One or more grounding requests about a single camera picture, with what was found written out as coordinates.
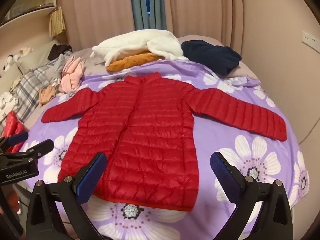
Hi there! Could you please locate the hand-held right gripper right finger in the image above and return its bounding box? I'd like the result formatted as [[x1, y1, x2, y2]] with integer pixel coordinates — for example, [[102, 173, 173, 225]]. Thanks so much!
[[210, 151, 293, 240]]

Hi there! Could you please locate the hanging straw tassel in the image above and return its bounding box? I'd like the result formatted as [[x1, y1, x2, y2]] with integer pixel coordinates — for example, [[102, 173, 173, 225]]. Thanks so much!
[[49, 6, 66, 37]]

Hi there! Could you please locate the grey garment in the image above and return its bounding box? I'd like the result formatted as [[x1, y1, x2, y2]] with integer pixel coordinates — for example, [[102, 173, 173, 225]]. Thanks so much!
[[49, 54, 73, 84]]

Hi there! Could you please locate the navy fleece garment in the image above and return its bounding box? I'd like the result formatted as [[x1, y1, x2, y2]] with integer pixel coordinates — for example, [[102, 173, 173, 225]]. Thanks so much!
[[180, 40, 242, 77]]

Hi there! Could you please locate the peach garment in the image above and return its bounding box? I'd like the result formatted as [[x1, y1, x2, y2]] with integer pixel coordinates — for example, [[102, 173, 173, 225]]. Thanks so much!
[[39, 85, 59, 107]]

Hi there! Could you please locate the white plush toy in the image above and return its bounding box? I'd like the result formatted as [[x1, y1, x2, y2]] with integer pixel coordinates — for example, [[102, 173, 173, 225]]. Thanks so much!
[[3, 54, 18, 72]]

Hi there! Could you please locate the red down jacket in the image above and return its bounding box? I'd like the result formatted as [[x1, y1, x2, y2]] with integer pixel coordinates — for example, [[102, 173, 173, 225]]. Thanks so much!
[[41, 72, 287, 212]]

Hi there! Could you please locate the pink curtain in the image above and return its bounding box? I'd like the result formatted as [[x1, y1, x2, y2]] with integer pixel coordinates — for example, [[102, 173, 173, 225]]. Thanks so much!
[[59, 0, 135, 53], [165, 0, 244, 44]]

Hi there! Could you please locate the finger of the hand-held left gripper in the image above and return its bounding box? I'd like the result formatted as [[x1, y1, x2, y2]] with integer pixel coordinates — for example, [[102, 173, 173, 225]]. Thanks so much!
[[0, 131, 29, 153], [19, 139, 55, 160]]

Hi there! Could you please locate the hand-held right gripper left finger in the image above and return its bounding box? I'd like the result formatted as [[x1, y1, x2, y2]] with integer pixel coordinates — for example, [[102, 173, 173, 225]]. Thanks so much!
[[26, 152, 108, 240]]

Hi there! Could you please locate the beige plush toy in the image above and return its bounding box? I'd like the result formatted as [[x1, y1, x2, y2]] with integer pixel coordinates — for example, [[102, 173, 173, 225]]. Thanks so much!
[[17, 47, 34, 57]]

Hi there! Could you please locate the orange garment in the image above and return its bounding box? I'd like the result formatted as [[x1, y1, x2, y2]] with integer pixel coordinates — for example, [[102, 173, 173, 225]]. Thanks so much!
[[106, 51, 159, 72]]

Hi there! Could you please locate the purple floral blanket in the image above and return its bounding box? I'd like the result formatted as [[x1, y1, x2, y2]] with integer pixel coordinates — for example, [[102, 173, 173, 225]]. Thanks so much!
[[19, 60, 310, 240]]

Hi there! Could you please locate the plaid cloth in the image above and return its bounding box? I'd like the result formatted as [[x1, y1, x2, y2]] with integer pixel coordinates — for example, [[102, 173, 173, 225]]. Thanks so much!
[[16, 50, 73, 123]]

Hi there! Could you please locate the pink garment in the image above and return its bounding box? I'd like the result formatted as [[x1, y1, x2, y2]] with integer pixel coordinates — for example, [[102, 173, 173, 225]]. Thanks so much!
[[58, 56, 84, 94]]

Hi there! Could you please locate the white fleece garment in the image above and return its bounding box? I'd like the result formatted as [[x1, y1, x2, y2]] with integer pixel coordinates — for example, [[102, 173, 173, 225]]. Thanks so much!
[[91, 29, 188, 67]]

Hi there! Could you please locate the white cloth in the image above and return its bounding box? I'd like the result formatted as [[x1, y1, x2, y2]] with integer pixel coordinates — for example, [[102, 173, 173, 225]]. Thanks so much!
[[0, 92, 18, 111]]

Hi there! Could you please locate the cream pillow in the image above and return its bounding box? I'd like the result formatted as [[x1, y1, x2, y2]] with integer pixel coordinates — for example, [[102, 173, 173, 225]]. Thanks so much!
[[15, 52, 50, 75]]

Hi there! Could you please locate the cream wall shelf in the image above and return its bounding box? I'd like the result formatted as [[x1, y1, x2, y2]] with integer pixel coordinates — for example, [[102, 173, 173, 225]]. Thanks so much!
[[0, 0, 62, 28]]

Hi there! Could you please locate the dark brown garment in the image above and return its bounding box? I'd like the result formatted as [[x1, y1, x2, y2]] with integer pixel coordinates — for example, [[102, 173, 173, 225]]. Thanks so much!
[[47, 44, 72, 61]]

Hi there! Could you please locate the person's left forearm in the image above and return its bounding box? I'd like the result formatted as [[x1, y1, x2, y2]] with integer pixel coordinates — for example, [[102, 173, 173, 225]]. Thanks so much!
[[9, 187, 20, 212]]

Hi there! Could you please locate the shiny red garment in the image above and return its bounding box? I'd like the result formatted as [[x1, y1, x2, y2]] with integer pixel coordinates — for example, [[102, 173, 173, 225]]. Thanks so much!
[[1, 111, 25, 153]]

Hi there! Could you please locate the white wall socket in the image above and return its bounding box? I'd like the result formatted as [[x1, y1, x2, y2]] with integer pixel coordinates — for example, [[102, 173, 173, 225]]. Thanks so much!
[[301, 31, 320, 52]]

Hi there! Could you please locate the blue-grey curtain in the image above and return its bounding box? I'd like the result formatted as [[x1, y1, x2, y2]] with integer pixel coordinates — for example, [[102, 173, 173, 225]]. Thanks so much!
[[129, 0, 167, 32]]

